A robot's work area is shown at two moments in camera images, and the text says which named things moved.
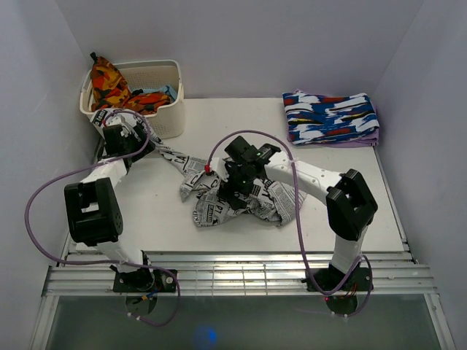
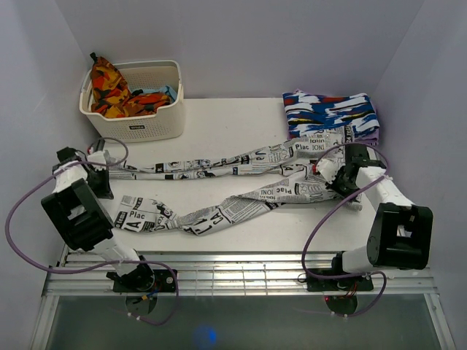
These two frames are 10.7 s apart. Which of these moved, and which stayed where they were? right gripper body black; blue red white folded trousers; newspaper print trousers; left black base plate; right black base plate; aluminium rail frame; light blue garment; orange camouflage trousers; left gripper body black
Moved: newspaper print trousers; right gripper body black; left gripper body black
Stayed: left black base plate; right black base plate; orange camouflage trousers; blue red white folded trousers; light blue garment; aluminium rail frame
